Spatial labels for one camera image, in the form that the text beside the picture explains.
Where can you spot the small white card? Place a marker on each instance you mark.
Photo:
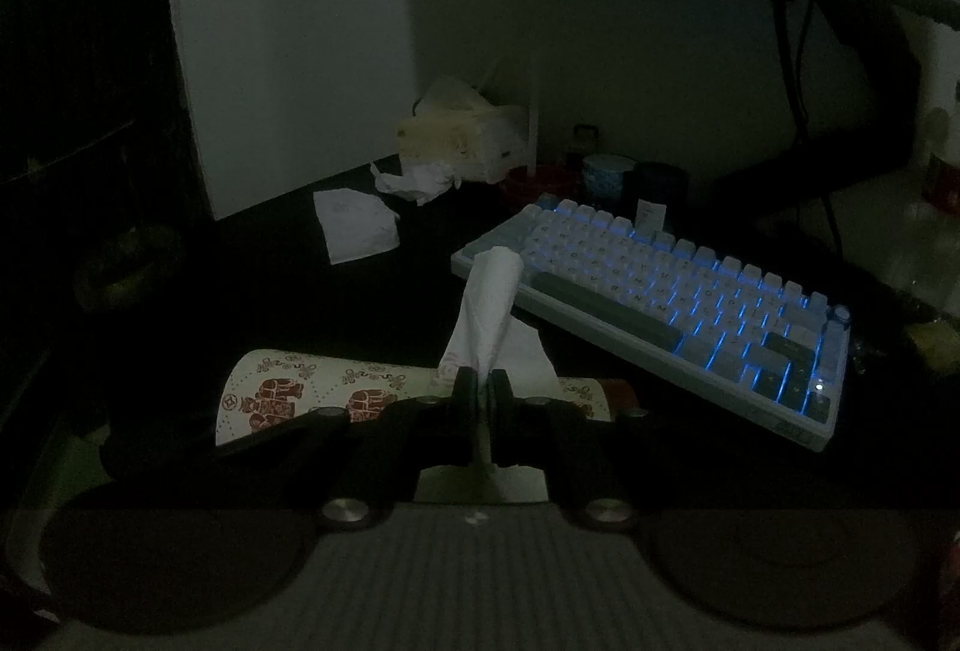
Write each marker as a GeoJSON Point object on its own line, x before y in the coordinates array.
{"type": "Point", "coordinates": [651, 218]}

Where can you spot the black monitor stand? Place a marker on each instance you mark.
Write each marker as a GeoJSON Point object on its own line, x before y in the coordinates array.
{"type": "Point", "coordinates": [855, 163]}

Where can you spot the blue patterned cup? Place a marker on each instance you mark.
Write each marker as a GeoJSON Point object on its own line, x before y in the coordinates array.
{"type": "Point", "coordinates": [607, 182]}

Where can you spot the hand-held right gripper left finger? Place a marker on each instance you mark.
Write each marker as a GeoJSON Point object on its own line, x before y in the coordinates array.
{"type": "Point", "coordinates": [465, 400]}

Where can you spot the yellow packet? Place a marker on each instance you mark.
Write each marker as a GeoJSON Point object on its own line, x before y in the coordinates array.
{"type": "Point", "coordinates": [934, 343]}

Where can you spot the dark cup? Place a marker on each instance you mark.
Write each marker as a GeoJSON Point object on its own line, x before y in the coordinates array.
{"type": "Point", "coordinates": [660, 186]}

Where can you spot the yellow capped clear bottle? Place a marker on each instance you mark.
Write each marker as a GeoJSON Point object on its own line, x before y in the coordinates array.
{"type": "Point", "coordinates": [943, 163]}

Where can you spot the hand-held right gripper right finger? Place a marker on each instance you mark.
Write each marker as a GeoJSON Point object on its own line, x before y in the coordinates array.
{"type": "Point", "coordinates": [499, 400]}

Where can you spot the red bowl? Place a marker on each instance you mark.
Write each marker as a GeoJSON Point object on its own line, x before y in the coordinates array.
{"type": "Point", "coordinates": [540, 186]}

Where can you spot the crumpled white tissue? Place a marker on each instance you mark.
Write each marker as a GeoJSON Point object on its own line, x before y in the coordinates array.
{"type": "Point", "coordinates": [420, 182]}

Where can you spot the flat white napkin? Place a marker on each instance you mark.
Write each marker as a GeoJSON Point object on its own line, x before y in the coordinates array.
{"type": "Point", "coordinates": [356, 227]}

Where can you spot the white backlit mechanical keyboard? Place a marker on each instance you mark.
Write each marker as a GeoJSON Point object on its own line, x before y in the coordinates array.
{"type": "Point", "coordinates": [637, 276]}

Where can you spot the white tissue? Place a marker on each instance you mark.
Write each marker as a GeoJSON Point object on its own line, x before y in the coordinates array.
{"type": "Point", "coordinates": [420, 182]}
{"type": "Point", "coordinates": [491, 291]}

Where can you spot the white patterned tissue box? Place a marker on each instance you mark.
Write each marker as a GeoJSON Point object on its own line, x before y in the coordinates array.
{"type": "Point", "coordinates": [300, 388]}

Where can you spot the clear plastic bag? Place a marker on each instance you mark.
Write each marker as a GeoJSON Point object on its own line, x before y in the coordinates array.
{"type": "Point", "coordinates": [892, 238]}

